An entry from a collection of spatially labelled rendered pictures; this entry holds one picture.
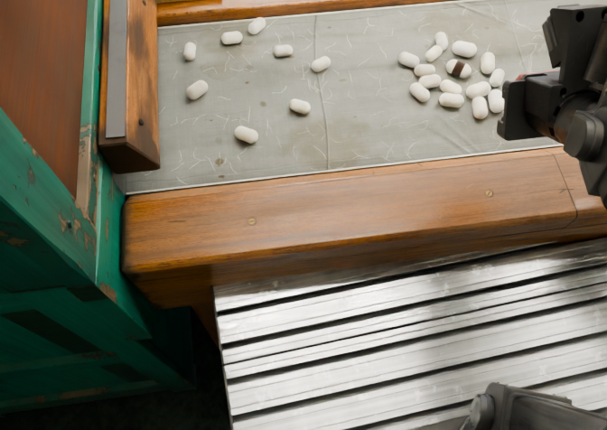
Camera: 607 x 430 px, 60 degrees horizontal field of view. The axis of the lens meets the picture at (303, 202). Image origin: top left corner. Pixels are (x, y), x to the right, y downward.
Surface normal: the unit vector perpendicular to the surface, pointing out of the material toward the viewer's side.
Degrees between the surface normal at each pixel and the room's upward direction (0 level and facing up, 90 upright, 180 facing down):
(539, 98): 90
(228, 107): 0
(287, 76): 0
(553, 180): 0
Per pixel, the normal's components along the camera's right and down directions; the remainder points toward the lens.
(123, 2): 0.02, -0.44
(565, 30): -0.99, 0.12
